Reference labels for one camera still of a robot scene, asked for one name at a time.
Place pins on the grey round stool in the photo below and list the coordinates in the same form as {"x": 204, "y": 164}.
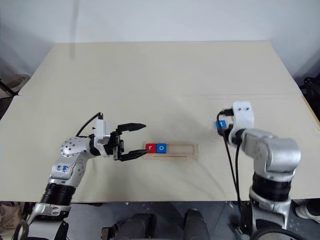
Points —
{"x": 15, "y": 81}

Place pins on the wooden letter tray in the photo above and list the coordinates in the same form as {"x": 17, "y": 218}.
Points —
{"x": 180, "y": 150}

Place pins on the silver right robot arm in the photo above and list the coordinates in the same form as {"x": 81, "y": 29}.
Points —
{"x": 272, "y": 155}

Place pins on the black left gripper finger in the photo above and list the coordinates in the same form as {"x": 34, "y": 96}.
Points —
{"x": 131, "y": 126}
{"x": 133, "y": 154}

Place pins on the black chair frame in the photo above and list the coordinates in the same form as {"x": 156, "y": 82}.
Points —
{"x": 311, "y": 92}

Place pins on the blue letter o block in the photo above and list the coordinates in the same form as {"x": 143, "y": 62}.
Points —
{"x": 161, "y": 148}

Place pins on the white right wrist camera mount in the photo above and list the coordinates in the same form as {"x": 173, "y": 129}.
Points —
{"x": 243, "y": 113}

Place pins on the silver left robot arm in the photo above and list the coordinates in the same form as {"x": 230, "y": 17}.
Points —
{"x": 68, "y": 160}

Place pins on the white shoe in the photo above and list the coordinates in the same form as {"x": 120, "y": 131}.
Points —
{"x": 308, "y": 211}

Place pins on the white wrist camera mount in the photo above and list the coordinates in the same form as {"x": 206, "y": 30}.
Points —
{"x": 243, "y": 113}
{"x": 101, "y": 130}

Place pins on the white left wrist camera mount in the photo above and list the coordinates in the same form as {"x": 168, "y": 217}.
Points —
{"x": 101, "y": 130}

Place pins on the red letter r block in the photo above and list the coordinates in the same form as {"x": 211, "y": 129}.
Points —
{"x": 150, "y": 147}

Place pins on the blue letter t block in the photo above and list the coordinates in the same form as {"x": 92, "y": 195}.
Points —
{"x": 220, "y": 124}

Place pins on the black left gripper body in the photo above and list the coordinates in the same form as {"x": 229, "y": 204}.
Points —
{"x": 115, "y": 146}

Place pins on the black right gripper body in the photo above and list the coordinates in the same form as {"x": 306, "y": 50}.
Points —
{"x": 228, "y": 130}

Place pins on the dark rounded shape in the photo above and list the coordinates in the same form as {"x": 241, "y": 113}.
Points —
{"x": 197, "y": 223}
{"x": 137, "y": 226}

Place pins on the brown bag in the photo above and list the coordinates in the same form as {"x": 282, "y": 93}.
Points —
{"x": 11, "y": 211}

